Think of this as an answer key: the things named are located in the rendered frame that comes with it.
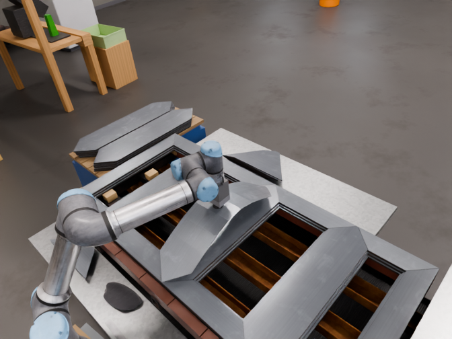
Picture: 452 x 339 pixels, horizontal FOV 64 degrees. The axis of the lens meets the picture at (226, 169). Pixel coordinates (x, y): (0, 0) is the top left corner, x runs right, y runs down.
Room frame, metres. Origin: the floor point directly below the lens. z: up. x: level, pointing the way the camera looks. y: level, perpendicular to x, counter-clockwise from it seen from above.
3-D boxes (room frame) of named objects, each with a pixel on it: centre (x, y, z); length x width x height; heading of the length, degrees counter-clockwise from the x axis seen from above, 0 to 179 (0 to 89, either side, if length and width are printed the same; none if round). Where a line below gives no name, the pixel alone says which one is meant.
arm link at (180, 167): (1.02, 0.13, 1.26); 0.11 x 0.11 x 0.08; 25
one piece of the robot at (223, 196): (1.08, 0.04, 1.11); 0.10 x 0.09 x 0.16; 136
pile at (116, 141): (2.02, 0.55, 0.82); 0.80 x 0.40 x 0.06; 133
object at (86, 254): (1.18, 0.76, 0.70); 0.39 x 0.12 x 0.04; 43
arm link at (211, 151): (1.07, 0.05, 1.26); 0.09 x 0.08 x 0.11; 115
